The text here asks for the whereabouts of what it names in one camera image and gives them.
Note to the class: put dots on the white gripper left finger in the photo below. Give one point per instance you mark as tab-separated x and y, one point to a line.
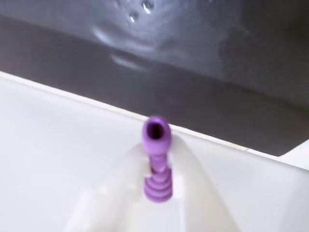
113	193

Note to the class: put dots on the purple ribbed pen grip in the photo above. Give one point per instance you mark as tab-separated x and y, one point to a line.
157	154

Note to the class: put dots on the black table mat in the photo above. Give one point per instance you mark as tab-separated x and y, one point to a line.
217	91

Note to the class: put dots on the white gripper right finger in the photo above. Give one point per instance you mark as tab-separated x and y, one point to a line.
200	193

